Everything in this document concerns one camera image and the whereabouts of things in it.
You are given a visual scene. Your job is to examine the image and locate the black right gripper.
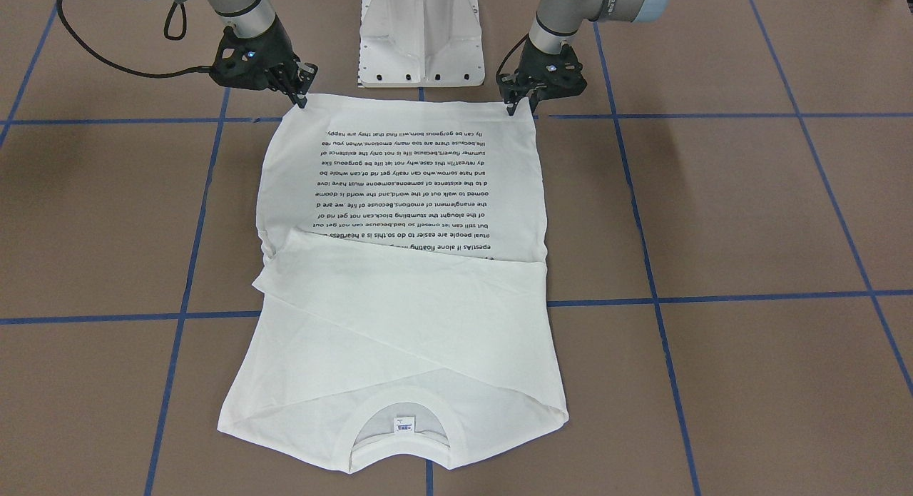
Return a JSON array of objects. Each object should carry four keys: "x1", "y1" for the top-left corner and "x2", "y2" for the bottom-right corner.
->
[{"x1": 209, "y1": 18, "x2": 317, "y2": 108}]

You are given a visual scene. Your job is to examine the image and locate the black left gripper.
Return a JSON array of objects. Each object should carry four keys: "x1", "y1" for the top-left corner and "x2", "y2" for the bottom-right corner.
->
[{"x1": 496, "y1": 39, "x2": 587, "y2": 116}]

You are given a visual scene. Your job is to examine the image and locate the white printed long-sleeve shirt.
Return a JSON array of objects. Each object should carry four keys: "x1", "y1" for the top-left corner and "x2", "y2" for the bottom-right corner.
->
[{"x1": 218, "y1": 95, "x2": 568, "y2": 473}]

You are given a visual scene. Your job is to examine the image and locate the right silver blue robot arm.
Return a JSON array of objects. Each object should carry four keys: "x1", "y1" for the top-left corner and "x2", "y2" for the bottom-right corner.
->
[{"x1": 173, "y1": 0, "x2": 317, "y2": 108}]

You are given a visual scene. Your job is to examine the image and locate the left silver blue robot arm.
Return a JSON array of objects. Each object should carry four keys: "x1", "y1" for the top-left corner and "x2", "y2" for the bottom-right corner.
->
[{"x1": 496, "y1": 0, "x2": 668, "y2": 115}]

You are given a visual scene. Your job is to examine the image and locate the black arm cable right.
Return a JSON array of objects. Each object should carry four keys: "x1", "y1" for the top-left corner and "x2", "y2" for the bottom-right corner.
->
[{"x1": 56, "y1": 0, "x2": 222, "y2": 79}]

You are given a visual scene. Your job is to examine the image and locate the white camera stand column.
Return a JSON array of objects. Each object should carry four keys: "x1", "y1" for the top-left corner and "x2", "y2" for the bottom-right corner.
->
[{"x1": 358, "y1": 0, "x2": 485, "y2": 88}]

